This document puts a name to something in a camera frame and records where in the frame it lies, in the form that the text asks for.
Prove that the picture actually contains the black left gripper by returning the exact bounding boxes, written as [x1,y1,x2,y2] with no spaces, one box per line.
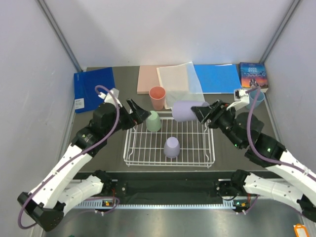
[104,98,151,137]

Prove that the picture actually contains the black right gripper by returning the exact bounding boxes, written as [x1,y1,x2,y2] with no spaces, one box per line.
[191,99,243,149]

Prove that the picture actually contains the large purple cup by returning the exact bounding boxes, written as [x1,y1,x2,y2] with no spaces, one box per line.
[172,101,209,122]

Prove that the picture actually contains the pink cup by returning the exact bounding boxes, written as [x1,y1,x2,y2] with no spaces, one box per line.
[149,86,166,110]

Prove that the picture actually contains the blue cup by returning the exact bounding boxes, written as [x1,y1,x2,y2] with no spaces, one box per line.
[246,90,265,110]

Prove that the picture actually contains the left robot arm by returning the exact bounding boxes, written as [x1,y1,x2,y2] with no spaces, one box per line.
[17,99,151,232]

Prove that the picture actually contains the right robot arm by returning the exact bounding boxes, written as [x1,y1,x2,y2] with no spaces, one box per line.
[191,100,316,221]

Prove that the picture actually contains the green cup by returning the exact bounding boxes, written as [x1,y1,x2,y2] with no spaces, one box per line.
[146,111,161,132]

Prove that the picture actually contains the white mesh bag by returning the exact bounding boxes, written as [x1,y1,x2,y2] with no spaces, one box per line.
[157,62,205,109]

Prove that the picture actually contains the light blue folder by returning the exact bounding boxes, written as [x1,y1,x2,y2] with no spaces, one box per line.
[194,64,241,94]

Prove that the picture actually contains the pink board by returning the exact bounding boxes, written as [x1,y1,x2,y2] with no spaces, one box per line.
[137,65,160,94]

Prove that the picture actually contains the small purple cup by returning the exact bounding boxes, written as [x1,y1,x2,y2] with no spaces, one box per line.
[163,137,180,158]

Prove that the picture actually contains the dark blue folder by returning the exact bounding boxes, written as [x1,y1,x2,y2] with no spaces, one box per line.
[74,67,115,114]

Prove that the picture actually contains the Jane Eyre paperback book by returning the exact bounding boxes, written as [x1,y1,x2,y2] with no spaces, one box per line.
[239,62,269,93]

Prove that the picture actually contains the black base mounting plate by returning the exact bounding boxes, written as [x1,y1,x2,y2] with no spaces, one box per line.
[71,172,247,205]

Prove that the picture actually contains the orange key tag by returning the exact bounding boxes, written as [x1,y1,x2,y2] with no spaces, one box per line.
[293,224,310,237]

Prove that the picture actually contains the white wire dish rack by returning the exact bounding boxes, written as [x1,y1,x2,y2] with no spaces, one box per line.
[123,111,215,168]

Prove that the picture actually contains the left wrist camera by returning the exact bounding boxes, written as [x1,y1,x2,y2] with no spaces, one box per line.
[97,88,121,105]

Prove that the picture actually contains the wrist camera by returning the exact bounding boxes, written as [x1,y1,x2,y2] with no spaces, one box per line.
[227,88,250,111]
[97,88,121,105]

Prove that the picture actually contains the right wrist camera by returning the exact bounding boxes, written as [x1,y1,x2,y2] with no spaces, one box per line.
[227,88,250,111]

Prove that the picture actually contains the white slotted cable duct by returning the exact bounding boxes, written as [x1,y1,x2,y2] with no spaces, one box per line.
[71,198,250,210]

